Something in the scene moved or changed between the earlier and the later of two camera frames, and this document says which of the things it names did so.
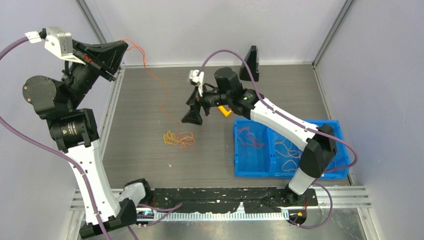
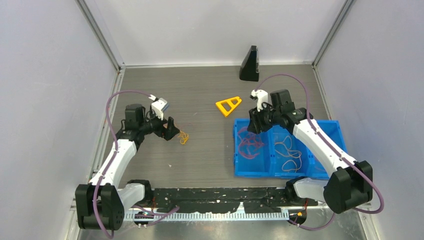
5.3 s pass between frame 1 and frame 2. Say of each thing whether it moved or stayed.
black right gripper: moved
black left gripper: moved
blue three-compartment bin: stayed
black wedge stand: stayed
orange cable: moved
